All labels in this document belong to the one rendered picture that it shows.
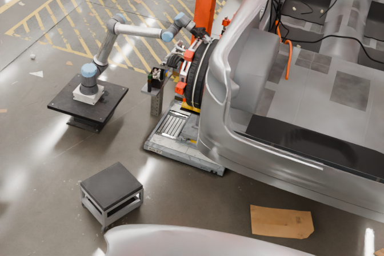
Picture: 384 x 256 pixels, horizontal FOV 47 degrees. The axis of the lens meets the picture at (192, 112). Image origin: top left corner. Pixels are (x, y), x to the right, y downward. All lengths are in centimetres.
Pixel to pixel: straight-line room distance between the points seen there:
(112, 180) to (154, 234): 278
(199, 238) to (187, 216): 301
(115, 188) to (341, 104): 199
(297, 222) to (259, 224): 35
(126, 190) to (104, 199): 19
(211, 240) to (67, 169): 344
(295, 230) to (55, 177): 221
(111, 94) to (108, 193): 133
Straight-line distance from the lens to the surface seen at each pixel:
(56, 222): 400
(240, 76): 362
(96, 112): 447
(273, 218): 416
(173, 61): 394
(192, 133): 440
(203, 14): 438
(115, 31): 404
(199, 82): 381
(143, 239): 102
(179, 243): 100
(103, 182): 378
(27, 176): 437
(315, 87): 394
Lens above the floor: 323
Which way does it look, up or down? 40 degrees down
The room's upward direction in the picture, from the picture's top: 8 degrees clockwise
